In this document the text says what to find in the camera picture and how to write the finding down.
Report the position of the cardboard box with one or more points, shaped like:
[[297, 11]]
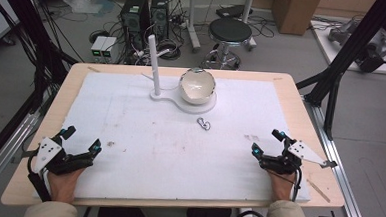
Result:
[[294, 12]]

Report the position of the large black computer tower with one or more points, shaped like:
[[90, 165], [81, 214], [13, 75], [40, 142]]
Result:
[[135, 18]]

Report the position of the small black computer tower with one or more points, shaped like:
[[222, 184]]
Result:
[[160, 15]]

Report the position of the person's left hand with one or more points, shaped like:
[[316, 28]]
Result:
[[63, 185]]

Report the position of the white stand with pole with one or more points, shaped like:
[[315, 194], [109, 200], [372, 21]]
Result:
[[155, 66]]

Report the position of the white board with equipment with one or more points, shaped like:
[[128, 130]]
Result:
[[361, 47]]

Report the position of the black round stool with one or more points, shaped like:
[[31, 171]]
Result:
[[230, 32]]

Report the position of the clear plastic bag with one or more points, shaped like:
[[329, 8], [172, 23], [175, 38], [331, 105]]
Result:
[[86, 5]]

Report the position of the thin wooden strip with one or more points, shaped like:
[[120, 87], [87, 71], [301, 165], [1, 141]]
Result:
[[318, 191]]

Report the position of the white power supply box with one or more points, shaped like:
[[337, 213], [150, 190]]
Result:
[[98, 46], [108, 48]]

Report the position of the person's right hand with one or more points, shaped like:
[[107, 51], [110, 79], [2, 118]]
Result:
[[282, 186]]

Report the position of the white foam mat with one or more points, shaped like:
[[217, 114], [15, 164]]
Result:
[[178, 154]]

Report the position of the white desk leg frame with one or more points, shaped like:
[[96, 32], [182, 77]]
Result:
[[192, 25], [249, 14]]

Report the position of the white bowl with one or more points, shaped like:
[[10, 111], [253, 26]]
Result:
[[197, 87]]

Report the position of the aluminium rail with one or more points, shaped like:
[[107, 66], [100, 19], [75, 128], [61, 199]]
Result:
[[1, 152], [338, 162]]

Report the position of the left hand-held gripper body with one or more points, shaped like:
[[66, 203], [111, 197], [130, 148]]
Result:
[[46, 152]]

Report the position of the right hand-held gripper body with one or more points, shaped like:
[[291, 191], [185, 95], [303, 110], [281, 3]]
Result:
[[300, 151]]

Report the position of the metal carabiner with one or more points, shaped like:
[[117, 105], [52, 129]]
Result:
[[204, 123]]

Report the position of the flat black device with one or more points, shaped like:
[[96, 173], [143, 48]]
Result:
[[233, 11]]

